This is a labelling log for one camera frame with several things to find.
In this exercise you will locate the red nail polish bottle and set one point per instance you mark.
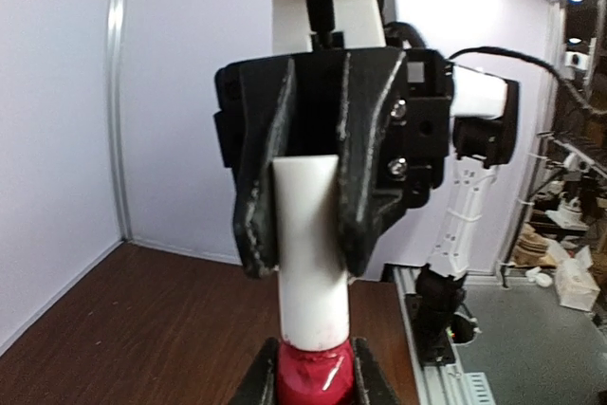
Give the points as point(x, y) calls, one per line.
point(315, 378)

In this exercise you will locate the white tissue box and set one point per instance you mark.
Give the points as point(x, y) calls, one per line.
point(575, 285)

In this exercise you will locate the aluminium front frame rail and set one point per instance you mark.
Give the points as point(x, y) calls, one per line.
point(531, 350)

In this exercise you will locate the white nail polish cap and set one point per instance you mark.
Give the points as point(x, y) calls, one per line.
point(312, 278)

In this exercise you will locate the left aluminium corner post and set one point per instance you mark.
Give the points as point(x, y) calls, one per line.
point(116, 17)

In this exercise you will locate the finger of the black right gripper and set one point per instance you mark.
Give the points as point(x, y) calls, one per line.
point(370, 78)
point(269, 92)

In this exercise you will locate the right round circuit board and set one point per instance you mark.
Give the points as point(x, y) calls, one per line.
point(463, 330)

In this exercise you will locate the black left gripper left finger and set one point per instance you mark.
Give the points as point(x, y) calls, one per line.
point(258, 385)

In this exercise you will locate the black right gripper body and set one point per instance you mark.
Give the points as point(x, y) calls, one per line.
point(417, 141)

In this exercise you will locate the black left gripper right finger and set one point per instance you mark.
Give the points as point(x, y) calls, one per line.
point(371, 385)

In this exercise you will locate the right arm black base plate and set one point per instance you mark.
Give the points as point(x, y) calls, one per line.
point(442, 351)

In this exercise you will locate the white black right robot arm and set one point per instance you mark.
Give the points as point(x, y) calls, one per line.
point(482, 133)

